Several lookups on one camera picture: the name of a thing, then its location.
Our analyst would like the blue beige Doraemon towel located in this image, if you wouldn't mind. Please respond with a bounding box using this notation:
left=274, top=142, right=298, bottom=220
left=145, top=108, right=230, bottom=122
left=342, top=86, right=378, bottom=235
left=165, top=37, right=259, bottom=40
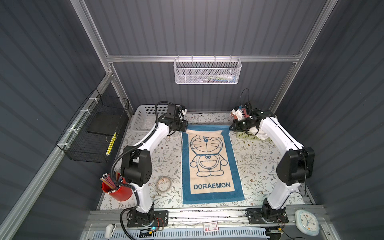
left=182, top=125, right=245, bottom=205

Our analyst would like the green perforated plastic basket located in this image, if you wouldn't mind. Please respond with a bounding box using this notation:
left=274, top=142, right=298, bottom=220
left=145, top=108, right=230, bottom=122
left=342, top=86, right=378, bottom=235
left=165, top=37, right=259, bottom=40
left=236, top=132, right=262, bottom=141

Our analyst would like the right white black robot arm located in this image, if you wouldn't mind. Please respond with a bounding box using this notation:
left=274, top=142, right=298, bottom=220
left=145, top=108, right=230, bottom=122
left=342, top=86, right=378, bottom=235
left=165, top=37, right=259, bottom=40
left=230, top=109, right=315, bottom=211

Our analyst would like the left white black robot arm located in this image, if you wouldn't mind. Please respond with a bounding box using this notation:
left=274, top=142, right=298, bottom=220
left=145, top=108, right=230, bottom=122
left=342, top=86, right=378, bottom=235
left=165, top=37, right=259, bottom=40
left=118, top=101, right=188, bottom=214

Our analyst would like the white towel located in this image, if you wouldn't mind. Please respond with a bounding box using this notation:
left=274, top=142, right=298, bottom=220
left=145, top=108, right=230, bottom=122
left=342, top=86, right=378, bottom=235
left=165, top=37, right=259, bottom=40
left=248, top=127, right=269, bottom=140

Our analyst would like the white plastic laundry basket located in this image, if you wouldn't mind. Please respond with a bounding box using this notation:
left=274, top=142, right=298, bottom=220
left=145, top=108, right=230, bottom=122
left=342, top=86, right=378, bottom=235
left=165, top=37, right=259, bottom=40
left=131, top=102, right=179, bottom=134

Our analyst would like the clear tape roll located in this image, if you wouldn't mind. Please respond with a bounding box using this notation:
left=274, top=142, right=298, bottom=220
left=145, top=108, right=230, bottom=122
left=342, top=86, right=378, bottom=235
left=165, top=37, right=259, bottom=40
left=155, top=176, right=173, bottom=194

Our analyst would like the red pencil cup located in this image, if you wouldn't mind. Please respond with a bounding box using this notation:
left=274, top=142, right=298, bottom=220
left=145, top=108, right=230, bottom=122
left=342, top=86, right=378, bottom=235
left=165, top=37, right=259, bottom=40
left=100, top=172, right=133, bottom=202

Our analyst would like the red white label card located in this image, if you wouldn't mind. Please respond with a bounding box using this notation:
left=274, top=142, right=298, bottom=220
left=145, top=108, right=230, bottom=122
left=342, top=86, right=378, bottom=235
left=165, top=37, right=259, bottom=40
left=203, top=221, right=219, bottom=233

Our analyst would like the white round clock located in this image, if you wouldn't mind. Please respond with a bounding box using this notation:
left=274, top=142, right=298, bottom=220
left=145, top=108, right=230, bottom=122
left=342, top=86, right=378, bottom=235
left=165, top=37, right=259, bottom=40
left=295, top=210, right=320, bottom=237

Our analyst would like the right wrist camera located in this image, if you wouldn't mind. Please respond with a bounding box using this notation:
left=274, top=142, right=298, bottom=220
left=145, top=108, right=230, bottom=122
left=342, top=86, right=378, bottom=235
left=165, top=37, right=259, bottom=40
left=230, top=109, right=245, bottom=121

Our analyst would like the black corrugated cable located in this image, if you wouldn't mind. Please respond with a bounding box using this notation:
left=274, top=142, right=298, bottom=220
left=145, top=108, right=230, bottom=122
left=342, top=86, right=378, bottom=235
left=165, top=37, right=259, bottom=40
left=110, top=100, right=181, bottom=240

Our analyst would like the white wire wall basket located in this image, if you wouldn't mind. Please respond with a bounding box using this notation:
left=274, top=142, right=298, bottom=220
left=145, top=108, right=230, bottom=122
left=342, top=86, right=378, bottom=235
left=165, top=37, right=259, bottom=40
left=173, top=58, right=242, bottom=85

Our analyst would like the black wire wall basket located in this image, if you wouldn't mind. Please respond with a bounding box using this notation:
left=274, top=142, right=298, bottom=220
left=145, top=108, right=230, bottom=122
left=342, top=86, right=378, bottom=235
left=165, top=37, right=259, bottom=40
left=57, top=90, right=130, bottom=164

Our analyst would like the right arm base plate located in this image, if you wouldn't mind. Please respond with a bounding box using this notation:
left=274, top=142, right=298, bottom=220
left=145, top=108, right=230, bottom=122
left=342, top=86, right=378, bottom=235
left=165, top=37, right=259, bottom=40
left=245, top=208, right=289, bottom=224

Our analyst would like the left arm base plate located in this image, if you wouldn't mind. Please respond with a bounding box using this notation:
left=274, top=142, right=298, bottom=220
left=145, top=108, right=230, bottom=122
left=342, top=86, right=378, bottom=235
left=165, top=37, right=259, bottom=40
left=126, top=210, right=169, bottom=228

